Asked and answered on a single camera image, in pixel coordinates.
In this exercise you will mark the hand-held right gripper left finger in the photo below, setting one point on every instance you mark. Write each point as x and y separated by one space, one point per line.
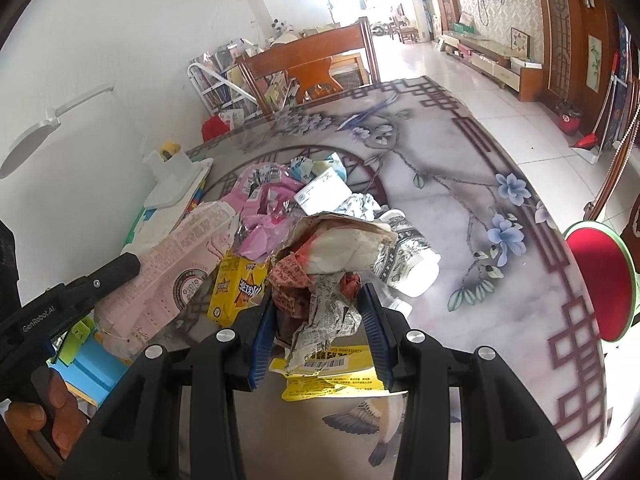
260 345

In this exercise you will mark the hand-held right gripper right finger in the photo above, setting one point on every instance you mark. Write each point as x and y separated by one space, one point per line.
372 340

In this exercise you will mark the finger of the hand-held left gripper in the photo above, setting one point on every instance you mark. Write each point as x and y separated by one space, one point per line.
112 269

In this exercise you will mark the brown paper wrapper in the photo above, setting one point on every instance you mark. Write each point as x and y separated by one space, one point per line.
325 270

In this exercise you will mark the clear plastic bottle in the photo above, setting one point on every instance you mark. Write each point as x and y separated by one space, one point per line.
410 260

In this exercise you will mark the person's left hand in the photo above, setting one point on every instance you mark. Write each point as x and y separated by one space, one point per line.
57 412

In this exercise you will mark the flat yellow printed packet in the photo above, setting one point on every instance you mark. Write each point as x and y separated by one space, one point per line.
330 370

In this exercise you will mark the pink printed carton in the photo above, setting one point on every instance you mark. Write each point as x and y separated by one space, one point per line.
170 265

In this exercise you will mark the stack of children's books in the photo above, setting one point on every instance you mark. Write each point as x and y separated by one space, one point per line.
150 225

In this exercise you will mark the blue and green toy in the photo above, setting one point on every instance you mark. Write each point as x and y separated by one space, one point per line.
82 360

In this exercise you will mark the yellow snack packet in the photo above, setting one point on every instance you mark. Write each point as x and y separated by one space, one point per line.
234 290

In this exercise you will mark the white lamp base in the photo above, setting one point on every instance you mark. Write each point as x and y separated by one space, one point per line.
170 177

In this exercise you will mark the yellow tape roll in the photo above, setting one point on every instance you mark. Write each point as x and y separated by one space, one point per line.
169 149

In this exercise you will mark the crumpled white paper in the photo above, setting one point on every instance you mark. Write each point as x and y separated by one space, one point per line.
361 206

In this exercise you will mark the pink plastic bag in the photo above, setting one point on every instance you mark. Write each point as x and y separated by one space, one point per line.
265 200

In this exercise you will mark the white carton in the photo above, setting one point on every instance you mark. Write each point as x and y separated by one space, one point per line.
325 192

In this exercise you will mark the white desk lamp head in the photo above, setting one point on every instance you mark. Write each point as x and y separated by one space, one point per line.
30 135

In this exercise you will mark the red bag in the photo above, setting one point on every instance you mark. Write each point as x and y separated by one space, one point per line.
215 127

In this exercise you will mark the blue and white wrapper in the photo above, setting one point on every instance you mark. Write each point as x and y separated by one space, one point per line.
320 164

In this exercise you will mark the white book rack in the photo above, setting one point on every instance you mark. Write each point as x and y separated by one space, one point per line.
220 85

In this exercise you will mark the red round stool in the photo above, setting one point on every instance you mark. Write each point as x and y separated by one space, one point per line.
597 285

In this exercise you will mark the wooden chair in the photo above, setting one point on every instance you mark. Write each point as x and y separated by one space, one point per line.
310 60

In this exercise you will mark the red dustpan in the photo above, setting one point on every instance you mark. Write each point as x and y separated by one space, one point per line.
586 144

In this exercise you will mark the red waste bin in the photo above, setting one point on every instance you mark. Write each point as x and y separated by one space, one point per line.
567 119

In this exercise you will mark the long television cabinet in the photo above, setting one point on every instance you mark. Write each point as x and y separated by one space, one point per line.
495 57

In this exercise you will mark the small framed picture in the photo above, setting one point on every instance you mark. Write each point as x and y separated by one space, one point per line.
520 42

